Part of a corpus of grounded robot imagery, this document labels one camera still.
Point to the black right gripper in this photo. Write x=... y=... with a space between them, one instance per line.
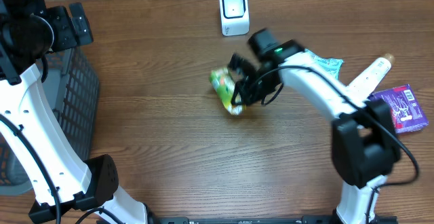
x=246 y=91

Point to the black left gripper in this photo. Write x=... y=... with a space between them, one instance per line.
x=80 y=24

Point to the yellow green Pokka drink pouch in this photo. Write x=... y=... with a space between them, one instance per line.
x=224 y=86

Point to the teal wet wipes pack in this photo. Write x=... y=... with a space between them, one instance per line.
x=331 y=65

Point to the white tube with gold cap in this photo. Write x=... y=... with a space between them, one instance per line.
x=368 y=80

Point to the purple pad package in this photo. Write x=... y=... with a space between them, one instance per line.
x=406 y=112

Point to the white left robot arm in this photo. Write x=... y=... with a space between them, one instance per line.
x=60 y=179

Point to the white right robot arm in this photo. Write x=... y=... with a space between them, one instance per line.
x=364 y=147

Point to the white barcode scanner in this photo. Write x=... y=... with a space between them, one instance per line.
x=234 y=17

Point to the grey plastic shopping basket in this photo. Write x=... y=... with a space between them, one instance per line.
x=72 y=91

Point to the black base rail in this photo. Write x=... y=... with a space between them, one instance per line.
x=309 y=219

